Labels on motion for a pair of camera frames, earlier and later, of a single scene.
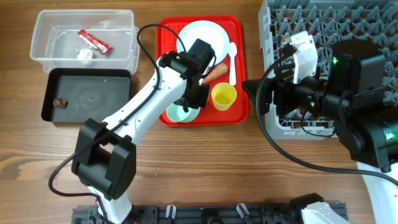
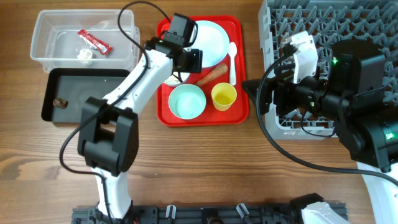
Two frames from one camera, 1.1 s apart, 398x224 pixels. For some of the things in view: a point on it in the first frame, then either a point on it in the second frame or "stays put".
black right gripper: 283,88 stays put
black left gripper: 201,101 → 196,64
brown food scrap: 60,102 stays put
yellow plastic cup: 223,95 stays put
